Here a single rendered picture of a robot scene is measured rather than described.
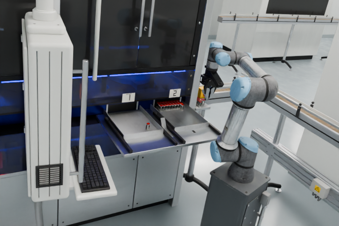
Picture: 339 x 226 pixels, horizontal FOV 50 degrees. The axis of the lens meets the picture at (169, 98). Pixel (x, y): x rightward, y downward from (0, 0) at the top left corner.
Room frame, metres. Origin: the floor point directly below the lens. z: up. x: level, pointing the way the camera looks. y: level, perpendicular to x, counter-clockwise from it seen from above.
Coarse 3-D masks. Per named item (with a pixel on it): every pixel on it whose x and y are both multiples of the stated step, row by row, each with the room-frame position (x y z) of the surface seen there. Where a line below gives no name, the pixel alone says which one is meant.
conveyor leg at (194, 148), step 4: (200, 112) 2.61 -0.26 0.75; (204, 112) 2.61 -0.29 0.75; (192, 148) 2.61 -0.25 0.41; (196, 148) 2.61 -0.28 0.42; (192, 152) 2.61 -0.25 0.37; (196, 152) 2.61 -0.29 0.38; (192, 156) 2.60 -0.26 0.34; (192, 160) 2.60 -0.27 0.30; (192, 164) 2.60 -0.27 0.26; (188, 168) 2.62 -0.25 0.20; (192, 168) 2.60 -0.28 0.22; (188, 172) 2.61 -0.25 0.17; (192, 172) 2.61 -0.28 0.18
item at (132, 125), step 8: (104, 112) 2.07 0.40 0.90; (112, 112) 2.13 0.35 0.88; (120, 112) 2.14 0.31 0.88; (128, 112) 2.16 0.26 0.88; (136, 112) 2.18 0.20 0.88; (144, 112) 2.16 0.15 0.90; (112, 120) 1.96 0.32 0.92; (120, 120) 2.04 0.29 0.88; (128, 120) 2.05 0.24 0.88; (136, 120) 2.07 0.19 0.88; (144, 120) 2.08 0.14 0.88; (152, 120) 2.06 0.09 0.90; (120, 128) 1.93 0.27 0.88; (128, 128) 1.95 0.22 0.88; (136, 128) 1.96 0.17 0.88; (144, 128) 1.98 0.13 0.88; (152, 128) 1.99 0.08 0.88; (160, 128) 1.97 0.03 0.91; (128, 136) 1.82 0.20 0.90; (136, 136) 1.85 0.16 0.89; (144, 136) 1.88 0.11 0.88
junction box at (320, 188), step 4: (312, 180) 2.21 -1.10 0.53; (316, 180) 2.20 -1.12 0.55; (320, 180) 2.21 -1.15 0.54; (312, 184) 2.20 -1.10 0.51; (316, 184) 2.18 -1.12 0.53; (320, 184) 2.16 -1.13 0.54; (324, 184) 2.17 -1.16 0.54; (312, 188) 2.19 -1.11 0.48; (316, 188) 2.17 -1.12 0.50; (320, 188) 2.15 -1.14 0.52; (324, 188) 2.12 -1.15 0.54; (328, 188) 2.13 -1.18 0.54; (316, 192) 2.16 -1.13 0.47; (320, 192) 2.14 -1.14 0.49; (324, 192) 2.12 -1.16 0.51; (328, 192) 2.14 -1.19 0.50; (320, 196) 2.13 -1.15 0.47; (324, 196) 2.12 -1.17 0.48
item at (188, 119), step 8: (184, 104) 2.38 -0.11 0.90; (160, 112) 2.23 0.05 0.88; (168, 112) 2.25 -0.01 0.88; (176, 112) 2.26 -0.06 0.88; (184, 112) 2.28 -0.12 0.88; (192, 112) 2.29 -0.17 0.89; (168, 120) 2.13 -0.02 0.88; (176, 120) 2.15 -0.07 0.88; (184, 120) 2.17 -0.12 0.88; (192, 120) 2.18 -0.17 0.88; (200, 120) 2.20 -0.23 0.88; (176, 128) 1.99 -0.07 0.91; (184, 128) 2.02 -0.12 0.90; (192, 128) 2.06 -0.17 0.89
